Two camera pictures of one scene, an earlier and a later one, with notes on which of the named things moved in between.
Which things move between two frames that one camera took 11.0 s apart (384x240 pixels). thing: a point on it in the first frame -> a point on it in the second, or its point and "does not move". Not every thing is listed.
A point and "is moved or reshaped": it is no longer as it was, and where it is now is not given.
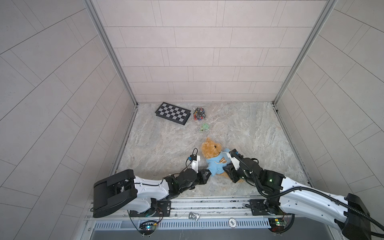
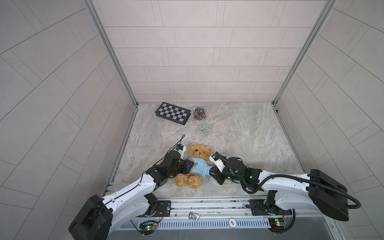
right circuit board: x=276 y=224 does not move
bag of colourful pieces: x=199 y=114 does not move
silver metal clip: x=194 y=216 does not move
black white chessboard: x=173 y=113 does not move
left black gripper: x=200 y=176 -> x=185 y=166
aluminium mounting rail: x=192 y=208 does not move
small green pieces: x=205 y=126 does not move
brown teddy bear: x=209 y=149 is moved or reshaped
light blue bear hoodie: x=215 y=165 is moved or reshaped
